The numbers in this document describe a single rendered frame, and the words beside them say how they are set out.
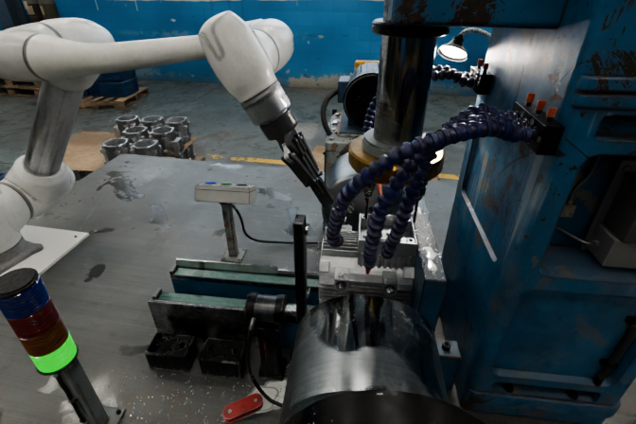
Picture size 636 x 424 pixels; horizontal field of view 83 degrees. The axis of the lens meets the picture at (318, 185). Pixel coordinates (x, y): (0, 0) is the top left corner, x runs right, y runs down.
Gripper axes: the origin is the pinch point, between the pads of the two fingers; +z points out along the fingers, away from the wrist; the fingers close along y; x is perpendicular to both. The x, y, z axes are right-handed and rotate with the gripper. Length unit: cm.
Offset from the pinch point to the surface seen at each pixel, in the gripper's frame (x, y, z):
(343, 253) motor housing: -0.4, -9.5, 11.1
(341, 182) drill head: -0.2, 15.3, 6.7
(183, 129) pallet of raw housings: 164, 209, -11
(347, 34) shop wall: 38, 545, 18
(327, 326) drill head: -2.2, -32.9, 6.1
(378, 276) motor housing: -5.5, -12.5, 17.7
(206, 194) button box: 39.0, 16.9, -6.3
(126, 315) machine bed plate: 66, -9, 7
